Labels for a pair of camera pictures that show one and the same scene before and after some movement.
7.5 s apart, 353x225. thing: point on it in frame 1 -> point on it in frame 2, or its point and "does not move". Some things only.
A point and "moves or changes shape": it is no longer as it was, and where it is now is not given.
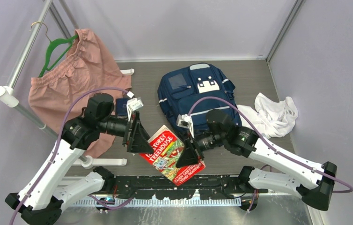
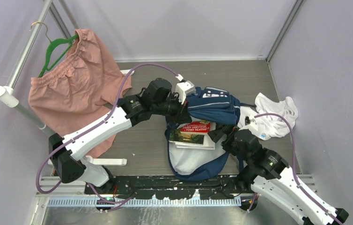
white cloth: x=273 y=119 does not move
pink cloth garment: x=59 y=95 does not move
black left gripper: x=136 y=136 -> x=181 y=114
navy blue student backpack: x=194 y=90 moves or changes shape
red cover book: x=166 y=147 moves or changes shape
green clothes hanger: x=53 y=44 does not move
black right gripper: x=189 y=156 -> x=220 y=131
